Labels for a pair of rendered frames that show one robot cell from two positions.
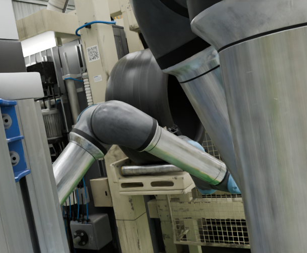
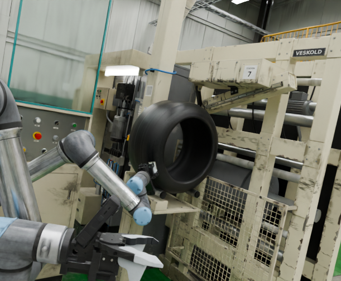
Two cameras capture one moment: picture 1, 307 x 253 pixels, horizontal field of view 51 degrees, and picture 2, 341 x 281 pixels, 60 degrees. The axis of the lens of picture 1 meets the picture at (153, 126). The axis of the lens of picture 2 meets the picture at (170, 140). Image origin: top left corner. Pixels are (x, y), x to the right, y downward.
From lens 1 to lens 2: 0.72 m
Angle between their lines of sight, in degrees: 21
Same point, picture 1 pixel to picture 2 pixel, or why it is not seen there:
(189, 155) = (109, 184)
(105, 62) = (153, 100)
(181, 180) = (154, 204)
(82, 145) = (58, 151)
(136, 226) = (130, 222)
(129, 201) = not seen: hidden behind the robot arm
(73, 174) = (46, 165)
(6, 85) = not seen: outside the picture
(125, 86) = (143, 123)
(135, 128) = (77, 154)
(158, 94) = (158, 136)
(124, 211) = not seen: hidden behind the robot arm
